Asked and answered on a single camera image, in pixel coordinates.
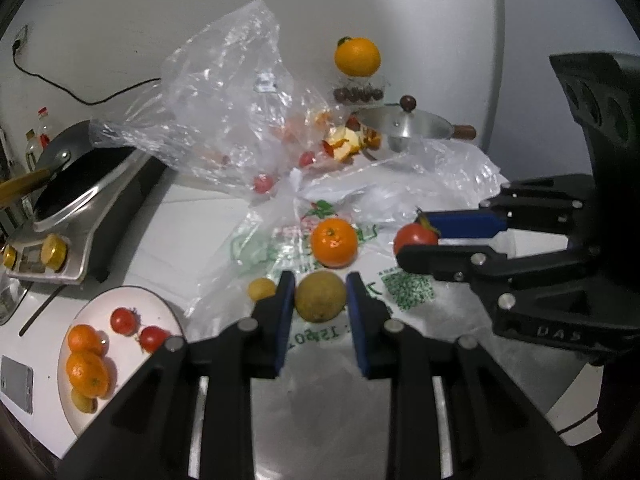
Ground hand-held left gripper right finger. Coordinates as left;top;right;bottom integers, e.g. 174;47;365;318
345;270;583;480

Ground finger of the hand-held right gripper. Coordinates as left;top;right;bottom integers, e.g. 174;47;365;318
396;243;601;309
427;175;594;241

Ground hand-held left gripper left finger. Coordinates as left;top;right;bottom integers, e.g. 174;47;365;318
57;270;296;480

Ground brown longan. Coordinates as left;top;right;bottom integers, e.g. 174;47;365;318
71;387;98;414
248;278;277;303
294;270;348;323

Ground red cherry tomato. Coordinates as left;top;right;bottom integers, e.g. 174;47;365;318
137;326;171;353
393;217;442;258
110;307;141;336

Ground printed white plastic bag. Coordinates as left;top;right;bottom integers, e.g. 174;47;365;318
185;137;511;341

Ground small mandarin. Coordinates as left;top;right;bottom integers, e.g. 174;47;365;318
310;217;359;269
66;351;110;400
66;324;105;356

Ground white plate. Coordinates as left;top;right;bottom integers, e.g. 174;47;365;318
57;286;186;453

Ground small steel pot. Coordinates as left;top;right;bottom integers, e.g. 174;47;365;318
357;95;477;155

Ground orange peels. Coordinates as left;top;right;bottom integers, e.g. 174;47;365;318
312;110;383;162

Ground clear fruit container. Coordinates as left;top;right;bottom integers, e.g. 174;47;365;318
327;74;388;106

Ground large orange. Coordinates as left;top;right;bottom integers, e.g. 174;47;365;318
334;36;382;78

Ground white door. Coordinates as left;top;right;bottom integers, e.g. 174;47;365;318
487;0;640;181

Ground steel induction cooker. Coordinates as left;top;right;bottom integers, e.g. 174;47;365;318
2;147;168;286

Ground dark chopstick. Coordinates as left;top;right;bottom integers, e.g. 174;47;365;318
18;284;64;337

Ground clear plastic bag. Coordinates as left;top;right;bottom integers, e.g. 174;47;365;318
89;0;361;208

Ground grey smartphone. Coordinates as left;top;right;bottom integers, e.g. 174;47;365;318
0;355;35;416

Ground steel pot lid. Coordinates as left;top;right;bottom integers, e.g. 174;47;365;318
0;280;33;326

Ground black wok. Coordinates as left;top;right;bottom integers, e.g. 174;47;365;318
0;119;108;209

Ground cooking oil bottle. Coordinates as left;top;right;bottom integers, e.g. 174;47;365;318
24;130;43;171

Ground red cap bottle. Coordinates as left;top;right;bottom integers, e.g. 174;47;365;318
36;106;53;148

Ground black cooker power cable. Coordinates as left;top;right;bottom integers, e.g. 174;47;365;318
11;40;163;107

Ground white wall socket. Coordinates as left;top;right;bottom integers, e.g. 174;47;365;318
11;22;32;53

